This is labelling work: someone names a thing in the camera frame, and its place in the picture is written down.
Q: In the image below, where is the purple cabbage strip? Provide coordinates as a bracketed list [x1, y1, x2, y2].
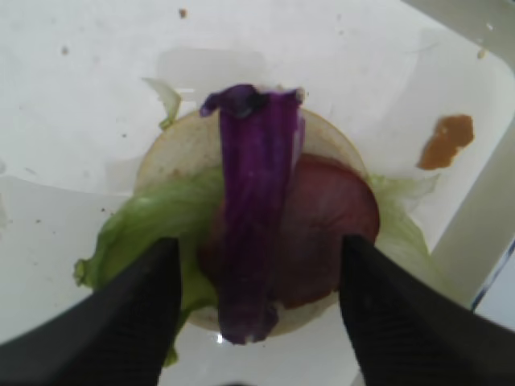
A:
[200, 84, 305, 345]

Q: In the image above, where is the bottom bun on tray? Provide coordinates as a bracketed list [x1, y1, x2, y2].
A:
[133, 109, 368, 337]

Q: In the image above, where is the cream rectangular serving tray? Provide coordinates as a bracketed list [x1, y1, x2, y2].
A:
[0, 0, 515, 386]

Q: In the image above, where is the orange food scrap on tray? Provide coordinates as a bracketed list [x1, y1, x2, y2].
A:
[417, 114, 475, 170]

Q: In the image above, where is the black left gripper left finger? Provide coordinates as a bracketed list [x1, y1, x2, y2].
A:
[1, 238, 181, 385]

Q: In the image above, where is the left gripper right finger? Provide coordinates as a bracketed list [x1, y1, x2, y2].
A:
[339, 236, 514, 385]

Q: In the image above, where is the lettuce leaf under patty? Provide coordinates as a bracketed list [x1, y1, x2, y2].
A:
[72, 78, 443, 369]

